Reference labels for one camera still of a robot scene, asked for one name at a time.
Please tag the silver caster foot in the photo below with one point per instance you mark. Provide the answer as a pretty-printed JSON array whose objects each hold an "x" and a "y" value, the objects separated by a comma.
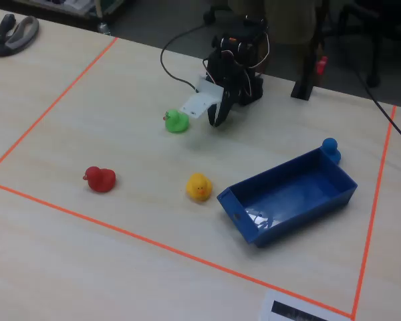
[{"x": 104, "y": 29}]

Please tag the yellow rubber duck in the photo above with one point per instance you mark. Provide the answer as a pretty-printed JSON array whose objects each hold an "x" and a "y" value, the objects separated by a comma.
[{"x": 199, "y": 187}]

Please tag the white paper with black bar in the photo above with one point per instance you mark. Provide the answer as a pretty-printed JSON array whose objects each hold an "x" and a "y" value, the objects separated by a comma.
[{"x": 270, "y": 302}]

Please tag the wooden shelf cart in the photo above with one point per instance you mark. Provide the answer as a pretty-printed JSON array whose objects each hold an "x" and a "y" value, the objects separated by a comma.
[{"x": 73, "y": 6}]

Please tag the black office chair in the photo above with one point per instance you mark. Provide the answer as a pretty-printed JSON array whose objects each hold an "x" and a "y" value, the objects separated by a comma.
[{"x": 374, "y": 40}]

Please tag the orange tape line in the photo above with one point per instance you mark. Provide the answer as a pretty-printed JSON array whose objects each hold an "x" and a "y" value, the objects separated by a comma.
[
  {"x": 374, "y": 200},
  {"x": 153, "y": 241},
  {"x": 53, "y": 104}
]

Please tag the white camera box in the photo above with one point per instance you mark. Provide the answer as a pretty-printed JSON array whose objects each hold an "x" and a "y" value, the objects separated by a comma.
[{"x": 200, "y": 100}]

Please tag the blue plastic box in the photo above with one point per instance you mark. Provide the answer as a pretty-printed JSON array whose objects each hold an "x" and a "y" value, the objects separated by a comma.
[{"x": 289, "y": 200}]

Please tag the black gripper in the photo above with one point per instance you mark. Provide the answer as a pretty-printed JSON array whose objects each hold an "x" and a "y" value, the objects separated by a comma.
[{"x": 228, "y": 97}]

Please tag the blue rubber duck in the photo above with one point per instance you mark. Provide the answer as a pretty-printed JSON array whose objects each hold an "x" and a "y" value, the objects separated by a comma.
[{"x": 331, "y": 147}]

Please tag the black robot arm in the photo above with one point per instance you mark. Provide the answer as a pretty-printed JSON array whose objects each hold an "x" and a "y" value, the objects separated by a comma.
[{"x": 254, "y": 91}]

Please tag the khaki trousers legs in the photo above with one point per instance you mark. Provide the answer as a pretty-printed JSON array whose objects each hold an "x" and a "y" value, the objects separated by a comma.
[{"x": 280, "y": 20}]

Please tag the red rubber duck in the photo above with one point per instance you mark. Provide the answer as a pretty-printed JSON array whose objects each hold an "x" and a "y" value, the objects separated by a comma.
[{"x": 101, "y": 180}]

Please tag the green rubber duck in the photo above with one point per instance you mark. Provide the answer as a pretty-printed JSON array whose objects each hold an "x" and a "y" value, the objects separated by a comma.
[{"x": 177, "y": 123}]

